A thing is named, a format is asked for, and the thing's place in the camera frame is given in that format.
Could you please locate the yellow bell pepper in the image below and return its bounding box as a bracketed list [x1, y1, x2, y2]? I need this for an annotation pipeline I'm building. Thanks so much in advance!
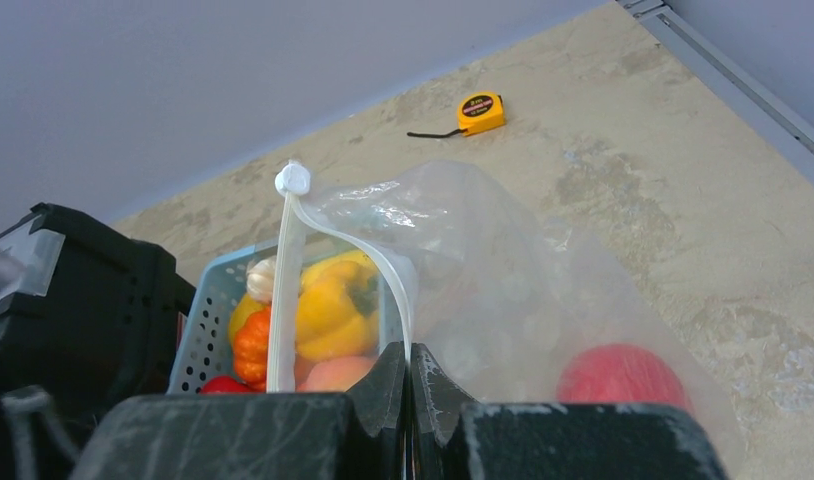
[295, 249, 379, 363]

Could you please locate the yellow lemon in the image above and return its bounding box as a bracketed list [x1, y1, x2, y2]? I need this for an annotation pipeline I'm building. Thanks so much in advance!
[228, 293, 265, 344]

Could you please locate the black plastic toolbox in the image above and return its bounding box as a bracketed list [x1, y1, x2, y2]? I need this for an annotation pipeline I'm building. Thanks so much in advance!
[0, 203, 195, 479]

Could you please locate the aluminium frame rail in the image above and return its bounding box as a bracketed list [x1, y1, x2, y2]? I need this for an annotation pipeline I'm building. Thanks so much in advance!
[618, 1, 814, 186]

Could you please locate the yellow tape measure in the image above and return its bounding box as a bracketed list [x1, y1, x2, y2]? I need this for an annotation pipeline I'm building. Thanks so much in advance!
[406, 91, 507, 139]

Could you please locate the white garlic bulb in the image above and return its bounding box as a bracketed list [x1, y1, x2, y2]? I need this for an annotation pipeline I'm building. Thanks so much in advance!
[246, 256, 276, 304]

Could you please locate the red apple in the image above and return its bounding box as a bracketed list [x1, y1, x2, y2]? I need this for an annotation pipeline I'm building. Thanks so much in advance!
[556, 343, 693, 412]

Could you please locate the small orange pumpkin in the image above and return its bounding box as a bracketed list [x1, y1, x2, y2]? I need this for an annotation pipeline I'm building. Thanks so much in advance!
[232, 306, 271, 392]

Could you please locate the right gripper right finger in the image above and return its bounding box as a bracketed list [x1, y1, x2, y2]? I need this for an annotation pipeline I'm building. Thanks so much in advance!
[410, 343, 728, 479]

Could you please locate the clear zip top bag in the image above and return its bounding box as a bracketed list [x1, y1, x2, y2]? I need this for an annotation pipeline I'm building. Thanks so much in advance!
[274, 161, 745, 474]

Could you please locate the red bell pepper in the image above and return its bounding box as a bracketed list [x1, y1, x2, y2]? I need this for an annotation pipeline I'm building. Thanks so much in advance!
[199, 376, 254, 394]

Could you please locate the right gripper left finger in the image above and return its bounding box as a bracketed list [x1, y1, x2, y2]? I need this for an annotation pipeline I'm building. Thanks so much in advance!
[71, 342, 406, 479]

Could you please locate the light blue plastic basket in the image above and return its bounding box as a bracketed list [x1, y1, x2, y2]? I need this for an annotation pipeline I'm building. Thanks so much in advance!
[166, 233, 404, 394]

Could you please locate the peach fruit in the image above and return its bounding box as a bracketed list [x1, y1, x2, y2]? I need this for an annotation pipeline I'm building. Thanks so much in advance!
[296, 356, 376, 392]

